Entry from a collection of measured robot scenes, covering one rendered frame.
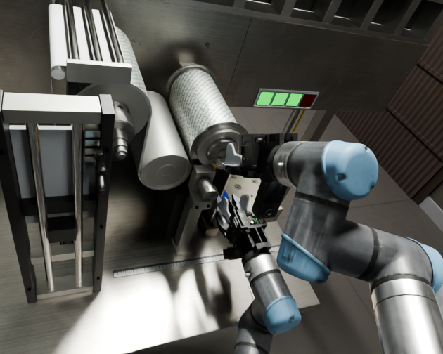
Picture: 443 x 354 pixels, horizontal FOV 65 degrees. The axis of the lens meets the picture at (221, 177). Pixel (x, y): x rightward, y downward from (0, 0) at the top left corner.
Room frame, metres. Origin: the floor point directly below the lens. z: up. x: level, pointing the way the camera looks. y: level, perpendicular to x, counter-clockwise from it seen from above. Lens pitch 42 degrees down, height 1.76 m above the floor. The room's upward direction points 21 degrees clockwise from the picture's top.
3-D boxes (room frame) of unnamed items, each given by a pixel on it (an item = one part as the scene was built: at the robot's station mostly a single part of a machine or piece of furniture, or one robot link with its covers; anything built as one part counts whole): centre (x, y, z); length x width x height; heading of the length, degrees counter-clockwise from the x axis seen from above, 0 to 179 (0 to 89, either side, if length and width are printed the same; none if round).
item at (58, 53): (0.60, 0.39, 1.17); 0.34 x 0.05 x 0.54; 34
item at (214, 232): (0.79, 0.05, 0.92); 0.28 x 0.04 x 0.04; 34
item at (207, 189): (0.57, 0.01, 1.18); 0.04 x 0.02 x 0.04; 124
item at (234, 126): (0.66, 0.03, 1.25); 0.15 x 0.01 x 0.15; 124
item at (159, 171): (0.69, 0.20, 1.17); 0.26 x 0.12 x 0.12; 34
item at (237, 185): (0.89, -0.03, 1.00); 0.40 x 0.16 x 0.06; 34
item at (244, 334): (0.40, -0.20, 1.01); 0.11 x 0.08 x 0.11; 176
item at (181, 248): (0.60, 0.03, 1.05); 0.06 x 0.05 x 0.31; 34
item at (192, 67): (0.87, 0.17, 1.25); 0.15 x 0.01 x 0.15; 124
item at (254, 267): (0.48, -0.16, 1.11); 0.08 x 0.05 x 0.08; 124
